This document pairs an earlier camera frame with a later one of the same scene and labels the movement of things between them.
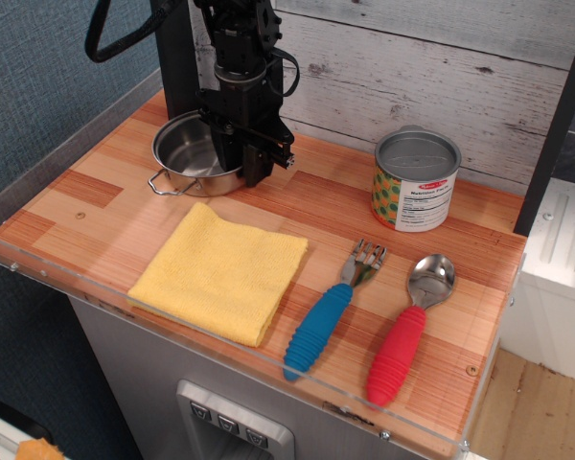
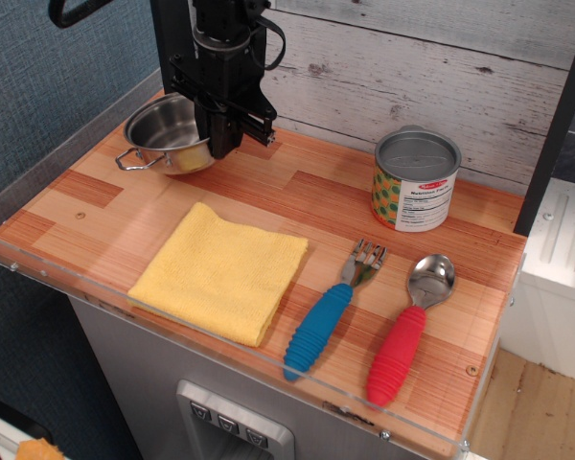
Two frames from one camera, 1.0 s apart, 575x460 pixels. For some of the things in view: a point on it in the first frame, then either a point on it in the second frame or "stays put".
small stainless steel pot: x=185 y=146 → x=164 y=134
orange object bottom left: x=37 y=448 stays put
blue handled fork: x=319 y=325 stays put
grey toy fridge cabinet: x=181 y=398 stays put
